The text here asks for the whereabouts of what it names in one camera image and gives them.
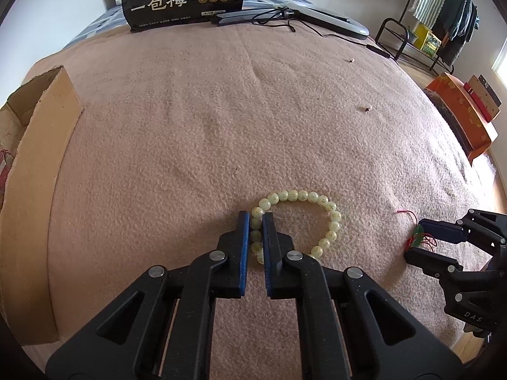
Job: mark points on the yellow carton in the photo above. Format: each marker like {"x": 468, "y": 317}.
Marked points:
{"x": 420, "y": 32}

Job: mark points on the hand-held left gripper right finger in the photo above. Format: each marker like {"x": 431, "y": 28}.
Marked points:
{"x": 266, "y": 253}

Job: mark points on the small potted plant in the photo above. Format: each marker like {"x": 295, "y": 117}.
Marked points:
{"x": 412, "y": 35}

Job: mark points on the black folded tripod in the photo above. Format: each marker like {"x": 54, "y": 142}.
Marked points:
{"x": 237, "y": 16}

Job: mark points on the pink blanket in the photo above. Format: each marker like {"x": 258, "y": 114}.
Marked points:
{"x": 198, "y": 126}

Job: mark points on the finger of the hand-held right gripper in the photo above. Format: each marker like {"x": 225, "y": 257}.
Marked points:
{"x": 427, "y": 259}
{"x": 439, "y": 229}

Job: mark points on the blue plaid bedsheet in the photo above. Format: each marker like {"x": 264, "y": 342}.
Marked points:
{"x": 103, "y": 21}

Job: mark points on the grey hair straightener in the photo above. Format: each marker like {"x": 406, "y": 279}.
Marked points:
{"x": 340, "y": 23}

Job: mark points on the teal hanging cloth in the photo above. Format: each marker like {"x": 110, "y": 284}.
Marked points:
{"x": 476, "y": 16}

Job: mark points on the yellow box on rack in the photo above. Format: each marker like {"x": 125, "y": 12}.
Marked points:
{"x": 432, "y": 43}

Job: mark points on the dark green hanging shirt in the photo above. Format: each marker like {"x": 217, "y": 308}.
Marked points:
{"x": 451, "y": 4}

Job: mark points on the red flat box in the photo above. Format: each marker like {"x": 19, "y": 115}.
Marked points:
{"x": 477, "y": 101}

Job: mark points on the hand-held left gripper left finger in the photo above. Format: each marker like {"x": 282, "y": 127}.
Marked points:
{"x": 244, "y": 253}

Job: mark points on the dark blue hanging jacket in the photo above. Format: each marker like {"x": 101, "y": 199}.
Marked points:
{"x": 466, "y": 23}

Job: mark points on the tan cardboard board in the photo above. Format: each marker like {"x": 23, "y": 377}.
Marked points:
{"x": 488, "y": 97}

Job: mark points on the black metal clothes rack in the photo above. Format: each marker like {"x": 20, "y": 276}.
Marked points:
{"x": 392, "y": 19}

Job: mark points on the cardboard box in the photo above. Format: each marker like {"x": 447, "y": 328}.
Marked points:
{"x": 39, "y": 206}

